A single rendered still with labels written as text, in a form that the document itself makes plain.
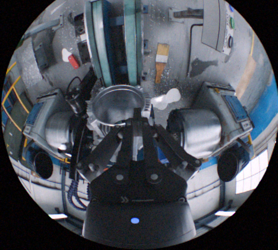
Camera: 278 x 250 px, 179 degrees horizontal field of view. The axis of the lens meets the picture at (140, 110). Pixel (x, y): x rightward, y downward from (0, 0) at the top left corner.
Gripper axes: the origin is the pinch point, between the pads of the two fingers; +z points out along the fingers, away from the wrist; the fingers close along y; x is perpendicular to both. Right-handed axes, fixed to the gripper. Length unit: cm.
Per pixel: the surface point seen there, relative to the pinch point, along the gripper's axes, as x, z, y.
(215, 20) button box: 20.4, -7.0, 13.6
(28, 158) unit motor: -22, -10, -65
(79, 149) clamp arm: -10.2, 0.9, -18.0
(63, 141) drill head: -11.7, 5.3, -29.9
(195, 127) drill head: -7.9, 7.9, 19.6
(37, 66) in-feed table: 22, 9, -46
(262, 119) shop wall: -87, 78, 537
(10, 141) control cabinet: -64, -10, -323
